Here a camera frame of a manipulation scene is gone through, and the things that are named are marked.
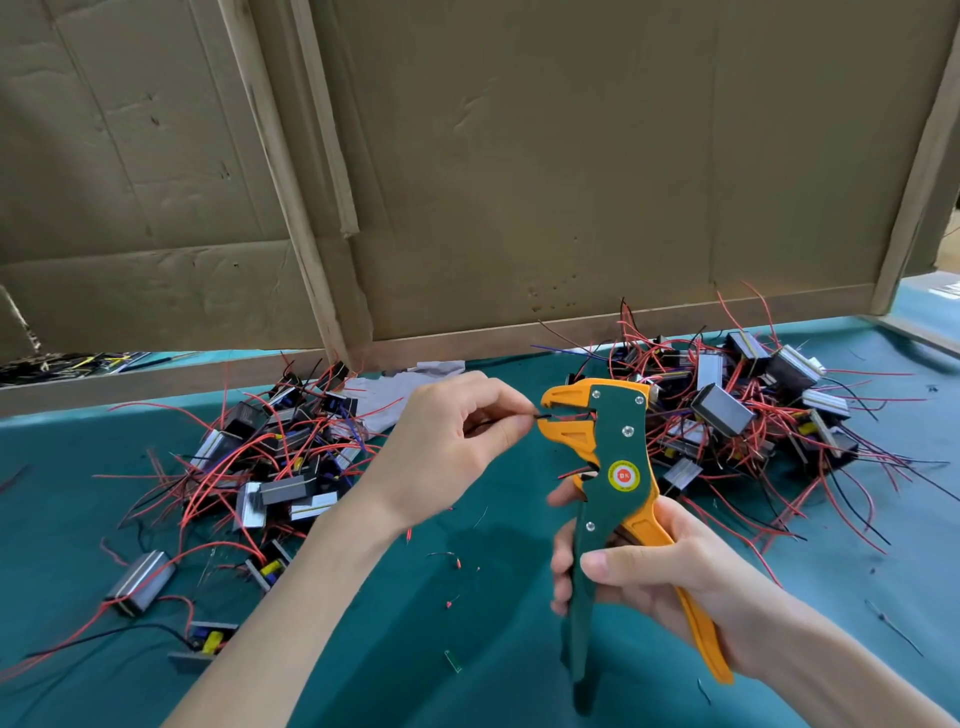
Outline person's right hand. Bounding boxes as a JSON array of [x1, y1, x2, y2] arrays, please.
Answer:
[[546, 477, 782, 677]]

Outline person's left hand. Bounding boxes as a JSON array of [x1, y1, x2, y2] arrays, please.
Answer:
[[357, 370, 537, 534]]

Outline wired module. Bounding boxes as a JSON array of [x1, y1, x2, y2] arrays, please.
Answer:
[[465, 402, 599, 444]]

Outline orange green wire strippers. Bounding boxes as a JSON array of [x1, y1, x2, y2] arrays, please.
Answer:
[[537, 378, 735, 716]]

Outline pile of wired transformers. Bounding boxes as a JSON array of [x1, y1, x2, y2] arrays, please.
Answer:
[[0, 352, 407, 674], [562, 285, 960, 579]]

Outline person's right forearm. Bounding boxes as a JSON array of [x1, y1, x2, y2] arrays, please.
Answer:
[[742, 600, 954, 728]]

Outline person's left forearm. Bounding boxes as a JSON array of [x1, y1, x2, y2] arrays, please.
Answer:
[[162, 507, 404, 728]]

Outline crumpled grey plastic bag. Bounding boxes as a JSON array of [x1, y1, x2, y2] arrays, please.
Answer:
[[345, 360, 467, 437]]

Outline thin wooden strip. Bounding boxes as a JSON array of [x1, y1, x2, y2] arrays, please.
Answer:
[[289, 0, 362, 239]]

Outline smooth brown cardboard panel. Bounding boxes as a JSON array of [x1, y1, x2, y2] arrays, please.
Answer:
[[315, 0, 960, 339]]

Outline flat grey board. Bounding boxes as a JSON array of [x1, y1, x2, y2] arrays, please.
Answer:
[[882, 270, 960, 354]]

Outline creased brown cardboard panel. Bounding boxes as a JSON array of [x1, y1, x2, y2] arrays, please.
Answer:
[[0, 0, 324, 359]]

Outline long wooden bottom rail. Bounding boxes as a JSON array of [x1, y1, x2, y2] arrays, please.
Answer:
[[360, 285, 879, 372]]

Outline short wooden bottom rail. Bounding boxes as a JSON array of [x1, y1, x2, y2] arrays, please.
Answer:
[[0, 349, 329, 417]]

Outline wide wooden post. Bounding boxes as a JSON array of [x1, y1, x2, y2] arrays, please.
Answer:
[[220, 0, 354, 366]]

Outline heap of black cables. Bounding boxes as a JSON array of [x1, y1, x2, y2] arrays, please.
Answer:
[[0, 349, 174, 384]]

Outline wooden corner post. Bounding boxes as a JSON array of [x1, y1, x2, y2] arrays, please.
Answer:
[[873, 60, 960, 317]]

